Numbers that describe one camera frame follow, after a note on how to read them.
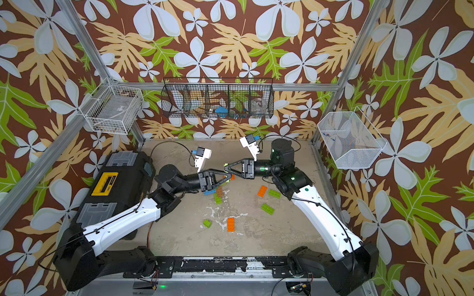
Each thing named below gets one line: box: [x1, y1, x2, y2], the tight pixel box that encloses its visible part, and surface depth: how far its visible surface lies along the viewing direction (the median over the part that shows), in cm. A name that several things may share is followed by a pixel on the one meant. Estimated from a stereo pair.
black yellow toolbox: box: [71, 150, 156, 229], surface depth 82 cm
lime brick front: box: [213, 193, 223, 205], surface depth 95 cm
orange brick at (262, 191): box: [256, 185, 268, 198], surface depth 100 cm
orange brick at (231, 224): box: [227, 217, 236, 232], surface depth 87 cm
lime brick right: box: [268, 189, 283, 200], surface depth 97 cm
